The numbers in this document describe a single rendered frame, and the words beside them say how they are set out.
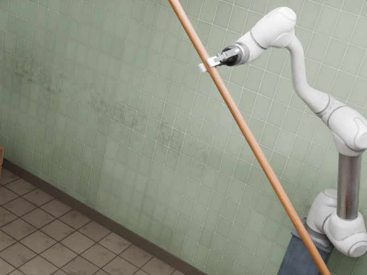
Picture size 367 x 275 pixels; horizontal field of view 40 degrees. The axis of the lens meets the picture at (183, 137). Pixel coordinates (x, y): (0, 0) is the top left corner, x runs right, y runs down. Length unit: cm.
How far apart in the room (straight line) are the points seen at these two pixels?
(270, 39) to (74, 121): 226
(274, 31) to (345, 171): 75
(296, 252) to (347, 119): 91
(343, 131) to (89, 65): 208
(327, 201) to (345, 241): 25
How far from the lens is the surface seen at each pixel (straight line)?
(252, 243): 349
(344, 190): 246
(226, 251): 361
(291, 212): 185
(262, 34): 202
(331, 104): 236
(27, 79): 422
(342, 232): 258
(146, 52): 343
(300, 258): 288
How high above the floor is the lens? 249
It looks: 25 degrees down
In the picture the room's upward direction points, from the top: 14 degrees clockwise
